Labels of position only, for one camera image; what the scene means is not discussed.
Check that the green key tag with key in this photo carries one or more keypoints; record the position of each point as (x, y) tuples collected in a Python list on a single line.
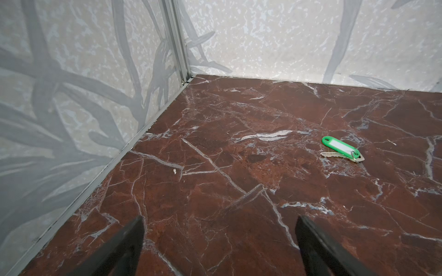
[(341, 150)]

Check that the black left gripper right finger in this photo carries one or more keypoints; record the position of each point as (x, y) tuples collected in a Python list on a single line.
[(324, 256)]

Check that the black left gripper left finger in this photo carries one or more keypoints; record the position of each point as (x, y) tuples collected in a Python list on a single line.
[(119, 256)]

